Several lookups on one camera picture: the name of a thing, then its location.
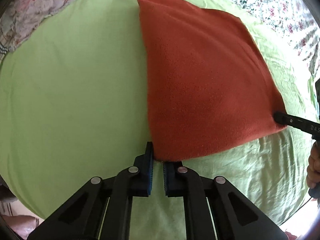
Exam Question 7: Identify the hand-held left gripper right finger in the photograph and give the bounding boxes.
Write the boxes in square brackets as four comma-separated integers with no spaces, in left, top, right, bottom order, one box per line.
[162,160,288,240]

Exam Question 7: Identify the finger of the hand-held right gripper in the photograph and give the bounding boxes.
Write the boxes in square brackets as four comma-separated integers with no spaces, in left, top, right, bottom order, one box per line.
[274,111,320,140]

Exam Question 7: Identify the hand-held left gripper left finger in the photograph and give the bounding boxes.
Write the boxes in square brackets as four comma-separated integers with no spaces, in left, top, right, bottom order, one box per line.
[26,141,154,240]

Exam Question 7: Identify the orange knit sweater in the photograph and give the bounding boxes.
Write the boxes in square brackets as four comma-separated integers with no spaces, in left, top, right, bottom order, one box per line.
[137,0,289,162]

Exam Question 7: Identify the person's right hand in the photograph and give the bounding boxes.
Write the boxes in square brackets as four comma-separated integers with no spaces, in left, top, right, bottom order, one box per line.
[307,141,320,189]

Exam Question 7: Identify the white pink-flowered quilt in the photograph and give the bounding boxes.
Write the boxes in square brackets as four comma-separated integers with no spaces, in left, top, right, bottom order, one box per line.
[200,0,320,80]

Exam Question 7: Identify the light green bed sheet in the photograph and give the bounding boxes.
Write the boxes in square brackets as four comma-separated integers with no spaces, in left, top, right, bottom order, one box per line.
[0,0,318,240]

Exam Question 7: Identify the plaid blanket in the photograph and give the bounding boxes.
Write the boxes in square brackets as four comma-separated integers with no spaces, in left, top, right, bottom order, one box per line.
[0,39,12,58]

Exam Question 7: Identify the pastel floral pillow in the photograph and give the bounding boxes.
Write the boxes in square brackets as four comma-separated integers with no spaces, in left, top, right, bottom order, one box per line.
[0,0,105,53]

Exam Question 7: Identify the black cable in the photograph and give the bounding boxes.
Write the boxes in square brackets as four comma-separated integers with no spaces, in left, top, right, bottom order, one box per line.
[296,196,314,215]

